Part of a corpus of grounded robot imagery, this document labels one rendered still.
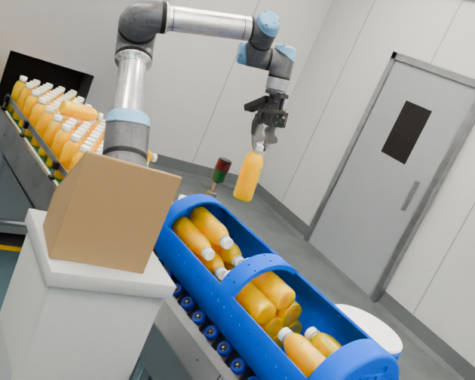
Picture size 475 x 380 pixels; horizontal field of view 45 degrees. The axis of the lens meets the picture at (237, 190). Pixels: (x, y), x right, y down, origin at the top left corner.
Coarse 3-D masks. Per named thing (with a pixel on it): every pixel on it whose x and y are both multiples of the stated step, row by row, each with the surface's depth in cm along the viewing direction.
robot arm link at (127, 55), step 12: (120, 36) 174; (120, 48) 174; (132, 48) 173; (144, 48) 175; (120, 60) 175; (132, 60) 173; (144, 60) 175; (120, 72) 172; (132, 72) 171; (144, 72) 174; (120, 84) 170; (132, 84) 169; (144, 84) 173; (120, 96) 168; (132, 96) 168; (132, 108) 166
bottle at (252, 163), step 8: (256, 152) 199; (248, 160) 199; (256, 160) 198; (248, 168) 199; (256, 168) 199; (240, 176) 202; (248, 176) 200; (256, 176) 201; (240, 184) 202; (248, 184) 201; (256, 184) 203; (240, 192) 202; (248, 192) 202; (240, 200) 203; (248, 200) 203
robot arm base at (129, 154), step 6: (108, 150) 143; (114, 150) 142; (120, 150) 142; (126, 150) 142; (132, 150) 143; (138, 150) 144; (114, 156) 141; (120, 156) 141; (126, 156) 141; (132, 156) 142; (138, 156) 143; (144, 156) 146; (132, 162) 141; (138, 162) 142; (144, 162) 145
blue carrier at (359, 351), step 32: (224, 224) 208; (160, 256) 194; (192, 256) 174; (256, 256) 165; (192, 288) 174; (224, 288) 161; (224, 320) 160; (320, 320) 168; (352, 320) 151; (256, 352) 147; (352, 352) 134; (384, 352) 137
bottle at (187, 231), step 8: (184, 216) 196; (176, 224) 193; (184, 224) 192; (192, 224) 192; (176, 232) 192; (184, 232) 189; (192, 232) 187; (200, 232) 188; (184, 240) 188; (192, 240) 185; (200, 240) 184; (208, 240) 186; (192, 248) 185; (200, 248) 183
